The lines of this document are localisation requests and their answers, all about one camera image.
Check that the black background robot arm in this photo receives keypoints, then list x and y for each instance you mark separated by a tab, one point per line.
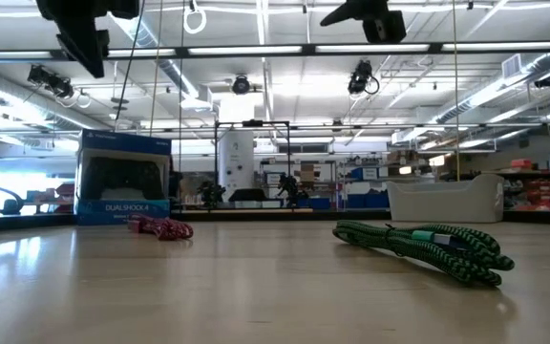
210	193
288	188

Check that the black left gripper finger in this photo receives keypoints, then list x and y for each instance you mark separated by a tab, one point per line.
91	52

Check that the blue storage bins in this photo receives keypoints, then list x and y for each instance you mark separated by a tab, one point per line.
365	200

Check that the white cylindrical tank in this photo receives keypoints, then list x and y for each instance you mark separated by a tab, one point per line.
236	162

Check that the white plastic bin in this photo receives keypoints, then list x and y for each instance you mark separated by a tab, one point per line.
447	200

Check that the black rectangular stand frame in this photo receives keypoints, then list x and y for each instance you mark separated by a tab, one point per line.
251	123

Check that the black aluminium table frame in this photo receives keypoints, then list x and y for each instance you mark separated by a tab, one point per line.
256	216

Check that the black overhead crossbar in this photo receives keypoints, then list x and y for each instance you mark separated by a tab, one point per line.
308	49

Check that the red storage bin shelf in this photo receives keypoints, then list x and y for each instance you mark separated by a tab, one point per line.
542	191

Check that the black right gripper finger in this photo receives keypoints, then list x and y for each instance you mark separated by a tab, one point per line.
361	9

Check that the blue DualShock controller box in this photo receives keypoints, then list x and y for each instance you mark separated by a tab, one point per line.
122	143

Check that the black ceiling-mounted camera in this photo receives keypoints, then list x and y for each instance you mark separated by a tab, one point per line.
360	76
241	85
50	81

